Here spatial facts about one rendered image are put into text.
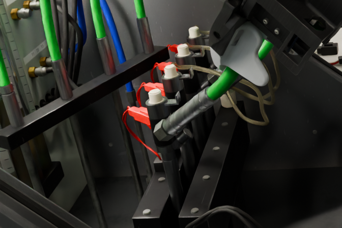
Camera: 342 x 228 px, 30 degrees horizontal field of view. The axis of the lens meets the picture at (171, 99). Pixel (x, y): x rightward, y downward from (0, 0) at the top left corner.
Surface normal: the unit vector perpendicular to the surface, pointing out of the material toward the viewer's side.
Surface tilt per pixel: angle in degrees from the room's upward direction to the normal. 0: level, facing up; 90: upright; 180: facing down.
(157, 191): 0
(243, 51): 101
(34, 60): 90
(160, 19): 90
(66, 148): 90
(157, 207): 0
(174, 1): 90
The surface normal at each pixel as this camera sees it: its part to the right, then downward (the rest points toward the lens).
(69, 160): 0.96, -0.07
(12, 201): 0.50, -0.72
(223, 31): -0.66, 0.54
